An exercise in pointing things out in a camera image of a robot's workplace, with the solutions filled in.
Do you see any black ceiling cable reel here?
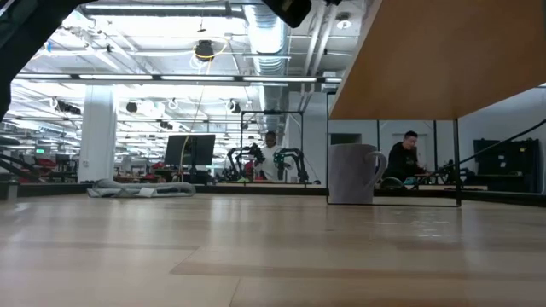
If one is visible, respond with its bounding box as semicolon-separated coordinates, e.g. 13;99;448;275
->
194;39;217;61

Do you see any person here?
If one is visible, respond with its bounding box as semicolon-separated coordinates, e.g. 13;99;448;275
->
382;130;432;185
254;130;295;183

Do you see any large black display screen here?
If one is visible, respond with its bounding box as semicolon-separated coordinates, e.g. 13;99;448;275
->
164;133;217;184

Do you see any dark green dome object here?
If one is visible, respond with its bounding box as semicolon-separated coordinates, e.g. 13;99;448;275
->
380;177;404;191

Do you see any silver ventilation duct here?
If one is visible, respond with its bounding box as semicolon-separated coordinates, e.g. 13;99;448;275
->
242;3;293;134

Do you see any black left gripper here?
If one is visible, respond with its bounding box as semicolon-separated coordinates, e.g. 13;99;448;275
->
260;0;313;30

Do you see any grey folded cloth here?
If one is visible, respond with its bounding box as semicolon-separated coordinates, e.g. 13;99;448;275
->
87;178;196;199

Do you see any black metal workcell frame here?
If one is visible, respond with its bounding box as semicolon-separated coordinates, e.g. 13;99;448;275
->
240;109;305;185

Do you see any dark door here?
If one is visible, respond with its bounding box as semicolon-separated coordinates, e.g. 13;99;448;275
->
330;132;363;146

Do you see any black aluminium table frame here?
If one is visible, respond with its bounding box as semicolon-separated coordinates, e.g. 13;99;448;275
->
0;118;546;209

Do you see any blue ceramic mug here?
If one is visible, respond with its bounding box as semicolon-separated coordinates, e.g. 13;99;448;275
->
327;142;388;206

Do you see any long ceiling light bar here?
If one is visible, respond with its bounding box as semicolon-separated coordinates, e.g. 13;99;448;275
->
12;72;342;86

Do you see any white square pillar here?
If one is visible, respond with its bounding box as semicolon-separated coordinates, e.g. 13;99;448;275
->
77;84;118;183

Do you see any black equipment cabinet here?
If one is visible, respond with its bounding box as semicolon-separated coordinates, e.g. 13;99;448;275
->
472;138;542;194

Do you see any round ceiling sensor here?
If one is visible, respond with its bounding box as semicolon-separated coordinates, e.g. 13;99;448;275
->
334;12;353;31

